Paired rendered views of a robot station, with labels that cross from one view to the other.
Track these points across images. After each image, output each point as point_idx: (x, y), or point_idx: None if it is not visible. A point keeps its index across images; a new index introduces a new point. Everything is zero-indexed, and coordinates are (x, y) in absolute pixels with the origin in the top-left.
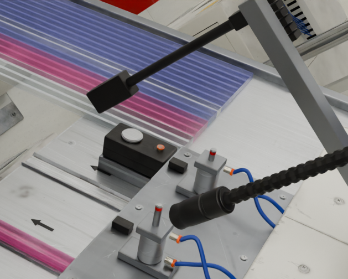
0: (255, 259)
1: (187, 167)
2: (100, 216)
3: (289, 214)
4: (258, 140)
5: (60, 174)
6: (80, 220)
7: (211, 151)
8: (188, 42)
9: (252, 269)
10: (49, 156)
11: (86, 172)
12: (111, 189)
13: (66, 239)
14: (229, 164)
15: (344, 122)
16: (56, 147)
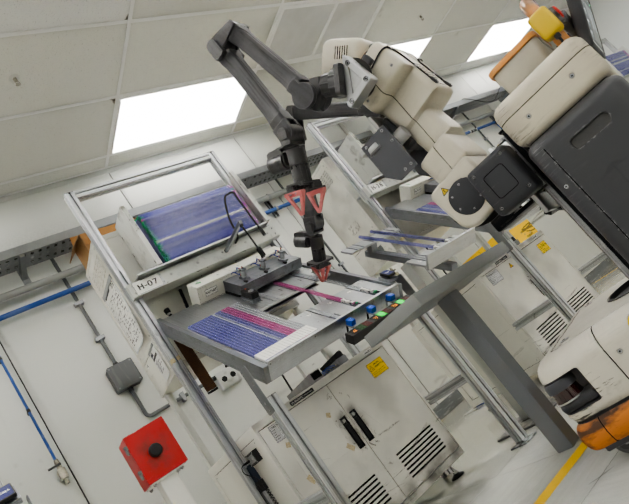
0: (245, 265)
1: (243, 282)
2: (266, 292)
3: (231, 271)
4: (208, 311)
5: (271, 298)
6: (271, 291)
7: (242, 266)
8: (248, 234)
9: (247, 264)
10: (272, 301)
11: (264, 299)
12: (260, 296)
13: (276, 288)
14: (223, 305)
15: (173, 319)
16: (269, 303)
